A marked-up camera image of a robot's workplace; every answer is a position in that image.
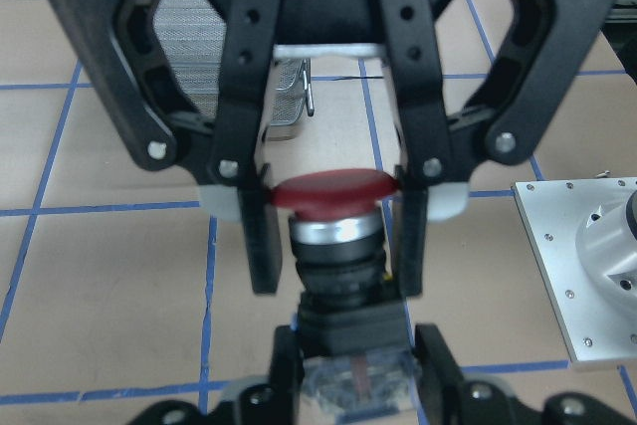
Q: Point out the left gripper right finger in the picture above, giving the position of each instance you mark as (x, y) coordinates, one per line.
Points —
(503, 121)

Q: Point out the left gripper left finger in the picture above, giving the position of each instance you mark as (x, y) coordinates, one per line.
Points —
(161, 127)

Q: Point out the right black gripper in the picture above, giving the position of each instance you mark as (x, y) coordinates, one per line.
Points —
(443, 399)

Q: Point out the red emergency stop button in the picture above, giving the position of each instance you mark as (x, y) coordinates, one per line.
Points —
(351, 323)

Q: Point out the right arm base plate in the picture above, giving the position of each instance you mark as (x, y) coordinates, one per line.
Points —
(583, 236)

